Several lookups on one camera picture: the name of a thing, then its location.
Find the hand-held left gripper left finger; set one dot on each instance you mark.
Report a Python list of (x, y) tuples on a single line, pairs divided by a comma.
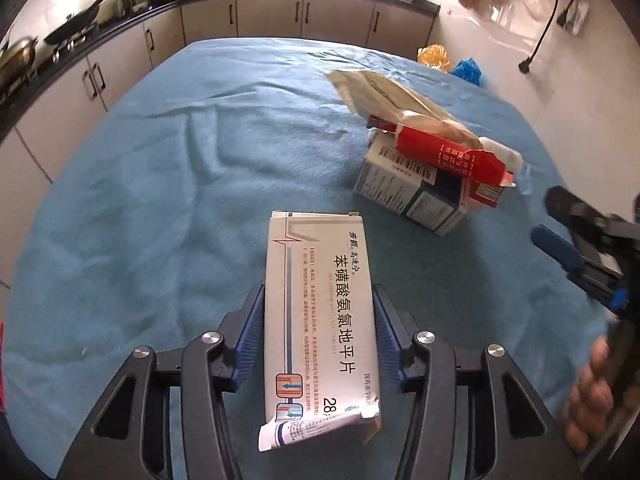
[(250, 330)]

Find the blue table cloth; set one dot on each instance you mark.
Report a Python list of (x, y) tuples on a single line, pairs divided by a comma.
[(175, 185)]

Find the lidded metal wok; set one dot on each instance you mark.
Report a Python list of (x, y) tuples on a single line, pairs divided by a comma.
[(15, 60)]

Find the torn red carton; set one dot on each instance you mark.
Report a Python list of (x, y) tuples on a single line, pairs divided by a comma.
[(440, 152)]

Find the small white cardboard box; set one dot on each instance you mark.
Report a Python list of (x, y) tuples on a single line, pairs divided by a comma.
[(390, 175)]

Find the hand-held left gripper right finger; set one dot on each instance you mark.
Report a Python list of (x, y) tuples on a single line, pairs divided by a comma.
[(389, 330)]

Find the person's right hand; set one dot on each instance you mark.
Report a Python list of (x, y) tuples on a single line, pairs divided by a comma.
[(590, 400)]

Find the beige paper bag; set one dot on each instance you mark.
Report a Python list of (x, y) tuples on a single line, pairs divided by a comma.
[(385, 95)]

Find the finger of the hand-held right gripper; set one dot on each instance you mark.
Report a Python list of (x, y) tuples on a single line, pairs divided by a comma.
[(575, 210), (555, 247)]

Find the large white medicine box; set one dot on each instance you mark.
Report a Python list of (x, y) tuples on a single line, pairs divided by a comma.
[(320, 310)]

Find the blue plastic bag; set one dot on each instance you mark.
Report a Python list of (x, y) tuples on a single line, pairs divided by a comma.
[(468, 70)]

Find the white power strip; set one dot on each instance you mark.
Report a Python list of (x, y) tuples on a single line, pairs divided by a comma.
[(575, 15)]

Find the black wok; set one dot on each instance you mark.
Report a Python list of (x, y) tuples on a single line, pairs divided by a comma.
[(75, 22)]

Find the metal kettle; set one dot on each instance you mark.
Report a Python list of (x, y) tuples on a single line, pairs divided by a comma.
[(124, 2)]

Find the yellow plastic bag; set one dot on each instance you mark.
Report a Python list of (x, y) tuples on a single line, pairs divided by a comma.
[(434, 56)]

